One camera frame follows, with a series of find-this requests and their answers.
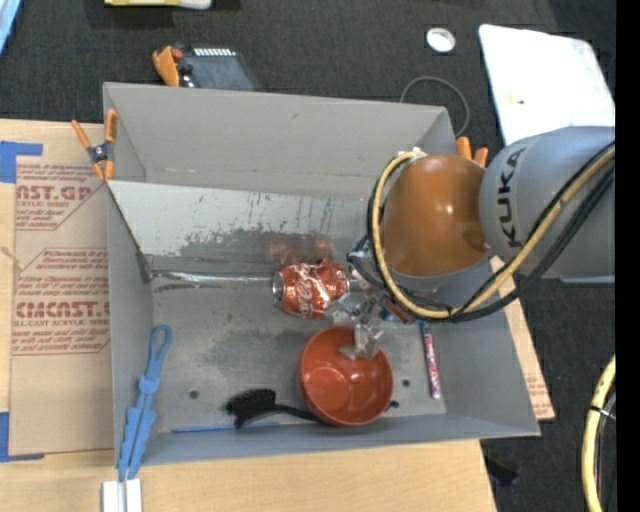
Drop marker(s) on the black brush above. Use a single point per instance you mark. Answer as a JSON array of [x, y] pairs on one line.
[[252, 404]]

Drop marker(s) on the grey metal bin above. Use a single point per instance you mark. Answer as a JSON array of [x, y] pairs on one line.
[[225, 350]]

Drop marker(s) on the brown cardboard board red print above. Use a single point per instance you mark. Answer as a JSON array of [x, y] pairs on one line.
[[60, 390]]

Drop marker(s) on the pink speckled stick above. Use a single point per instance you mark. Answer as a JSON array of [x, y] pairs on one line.
[[432, 365]]

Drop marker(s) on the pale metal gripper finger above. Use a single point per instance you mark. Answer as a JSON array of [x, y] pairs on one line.
[[373, 342], [351, 350]]

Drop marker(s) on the crushed red drink can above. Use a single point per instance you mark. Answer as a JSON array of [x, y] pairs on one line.
[[310, 290]]

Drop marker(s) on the red plastic bowl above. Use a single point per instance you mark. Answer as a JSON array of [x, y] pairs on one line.
[[340, 390]]

